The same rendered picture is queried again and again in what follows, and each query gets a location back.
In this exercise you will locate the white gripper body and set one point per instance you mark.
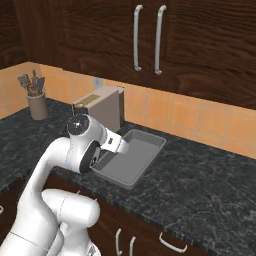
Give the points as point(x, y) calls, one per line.
point(121, 146)

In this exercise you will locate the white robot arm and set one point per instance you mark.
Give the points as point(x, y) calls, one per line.
point(50, 173)

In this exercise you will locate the grey baking tray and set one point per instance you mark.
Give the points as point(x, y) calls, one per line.
point(133, 156)

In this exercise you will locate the dark wood lower cupboard door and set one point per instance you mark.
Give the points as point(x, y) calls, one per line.
point(108, 230)
point(140, 245)

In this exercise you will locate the dark wood cupboard door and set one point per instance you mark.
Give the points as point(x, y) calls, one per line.
point(140, 245)
point(100, 36)
point(108, 230)
point(206, 46)

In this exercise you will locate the beige utensil pot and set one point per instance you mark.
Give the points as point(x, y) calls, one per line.
point(37, 106)

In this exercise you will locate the wooden spoon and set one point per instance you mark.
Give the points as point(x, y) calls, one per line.
point(33, 80)

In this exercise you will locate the dark wood upper cupboard door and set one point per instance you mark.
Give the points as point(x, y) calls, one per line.
point(100, 36)
point(206, 46)

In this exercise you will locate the grey slotted spatula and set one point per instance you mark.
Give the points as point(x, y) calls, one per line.
point(23, 81)

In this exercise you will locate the dark wood drawer front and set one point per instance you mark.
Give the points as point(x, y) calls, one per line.
point(186, 248)

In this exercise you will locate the dark wood lower cupboard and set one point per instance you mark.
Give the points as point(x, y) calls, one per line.
point(11, 210)

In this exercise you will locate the dark wood corner cupboard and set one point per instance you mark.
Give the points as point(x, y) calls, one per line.
point(20, 30)

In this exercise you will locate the white wall socket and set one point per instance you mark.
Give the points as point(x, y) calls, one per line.
point(98, 82)

